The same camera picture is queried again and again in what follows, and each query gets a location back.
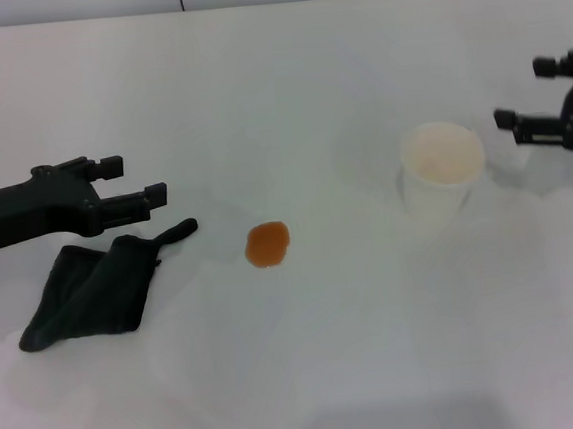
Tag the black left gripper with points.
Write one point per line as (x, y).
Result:
(25, 212)

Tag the dark blue rag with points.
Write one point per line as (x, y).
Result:
(93, 296)

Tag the white paper cup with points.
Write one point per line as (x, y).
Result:
(440, 161)

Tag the orange-brown liquid stain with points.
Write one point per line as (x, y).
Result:
(267, 244)

